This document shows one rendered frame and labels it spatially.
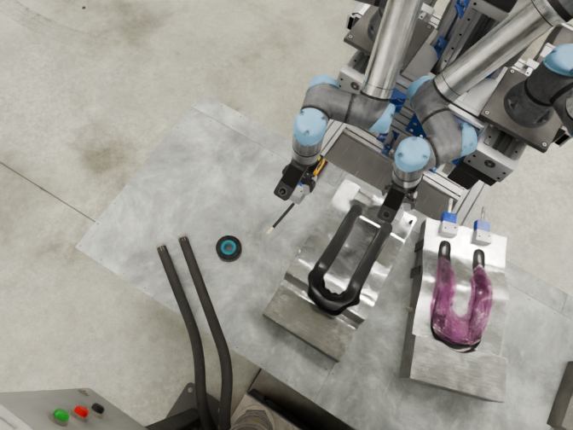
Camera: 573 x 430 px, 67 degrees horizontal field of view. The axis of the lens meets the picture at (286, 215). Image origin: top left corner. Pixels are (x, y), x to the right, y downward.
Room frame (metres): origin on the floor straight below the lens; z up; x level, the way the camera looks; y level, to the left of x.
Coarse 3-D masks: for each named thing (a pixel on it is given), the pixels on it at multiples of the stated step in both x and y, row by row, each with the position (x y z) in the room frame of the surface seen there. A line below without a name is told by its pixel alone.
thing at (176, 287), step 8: (160, 248) 0.34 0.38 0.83; (160, 256) 0.32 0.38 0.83; (168, 256) 0.32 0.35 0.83; (168, 264) 0.29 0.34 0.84; (168, 272) 0.27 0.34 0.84; (176, 272) 0.27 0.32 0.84; (176, 280) 0.25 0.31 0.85; (176, 288) 0.22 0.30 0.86; (176, 296) 0.20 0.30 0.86; (184, 296) 0.20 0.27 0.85; (184, 304) 0.18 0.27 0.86; (184, 312) 0.15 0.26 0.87; (184, 320) 0.13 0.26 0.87
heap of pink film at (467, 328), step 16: (448, 272) 0.35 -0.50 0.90; (480, 272) 0.36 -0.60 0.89; (448, 288) 0.29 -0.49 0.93; (480, 288) 0.30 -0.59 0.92; (432, 304) 0.25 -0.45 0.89; (448, 304) 0.25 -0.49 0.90; (480, 304) 0.26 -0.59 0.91; (432, 320) 0.20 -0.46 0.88; (448, 320) 0.21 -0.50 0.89; (464, 320) 0.21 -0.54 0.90; (480, 320) 0.22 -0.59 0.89; (448, 336) 0.16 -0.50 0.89; (464, 336) 0.17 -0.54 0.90; (480, 336) 0.17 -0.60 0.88
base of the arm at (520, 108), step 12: (516, 84) 0.91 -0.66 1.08; (516, 96) 0.86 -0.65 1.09; (528, 96) 0.83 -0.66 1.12; (516, 108) 0.83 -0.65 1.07; (528, 108) 0.81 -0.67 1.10; (540, 108) 0.81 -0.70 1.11; (552, 108) 0.81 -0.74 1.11; (516, 120) 0.80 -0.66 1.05; (528, 120) 0.79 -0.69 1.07; (540, 120) 0.81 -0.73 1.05
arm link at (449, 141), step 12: (432, 120) 0.61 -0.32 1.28; (444, 120) 0.61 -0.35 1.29; (432, 132) 0.59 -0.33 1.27; (444, 132) 0.58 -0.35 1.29; (456, 132) 0.58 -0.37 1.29; (468, 132) 0.58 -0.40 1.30; (432, 144) 0.54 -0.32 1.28; (444, 144) 0.55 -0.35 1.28; (456, 144) 0.55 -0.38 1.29; (468, 144) 0.55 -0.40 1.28; (444, 156) 0.52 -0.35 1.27; (456, 156) 0.53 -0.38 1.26
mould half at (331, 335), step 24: (336, 216) 0.49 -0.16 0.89; (360, 216) 0.50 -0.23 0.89; (408, 216) 0.52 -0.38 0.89; (312, 240) 0.40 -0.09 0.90; (360, 240) 0.42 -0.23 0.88; (312, 264) 0.32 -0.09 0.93; (336, 264) 0.33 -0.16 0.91; (384, 264) 0.35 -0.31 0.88; (288, 288) 0.25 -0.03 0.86; (336, 288) 0.25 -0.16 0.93; (264, 312) 0.18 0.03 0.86; (288, 312) 0.18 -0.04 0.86; (312, 312) 0.19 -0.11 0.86; (360, 312) 0.20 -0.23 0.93; (312, 336) 0.12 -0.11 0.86; (336, 336) 0.13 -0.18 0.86; (336, 360) 0.07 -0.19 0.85
